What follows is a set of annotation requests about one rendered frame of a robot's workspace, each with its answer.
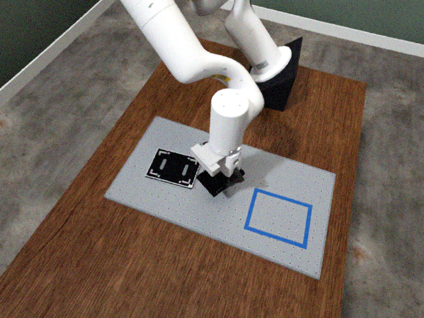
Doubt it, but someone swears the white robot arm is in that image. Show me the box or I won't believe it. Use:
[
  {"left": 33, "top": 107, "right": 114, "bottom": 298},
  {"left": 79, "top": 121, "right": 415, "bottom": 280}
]
[{"left": 120, "top": 0, "right": 292, "bottom": 176}]

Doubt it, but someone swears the blue tape rectangle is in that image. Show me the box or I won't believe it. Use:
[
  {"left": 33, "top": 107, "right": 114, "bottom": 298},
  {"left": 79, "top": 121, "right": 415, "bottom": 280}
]
[{"left": 244, "top": 188, "right": 313, "bottom": 250}]

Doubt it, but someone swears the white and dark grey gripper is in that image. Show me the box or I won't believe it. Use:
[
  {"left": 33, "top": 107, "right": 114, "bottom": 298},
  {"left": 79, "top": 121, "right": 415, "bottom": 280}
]
[{"left": 217, "top": 150, "right": 244, "bottom": 187}]

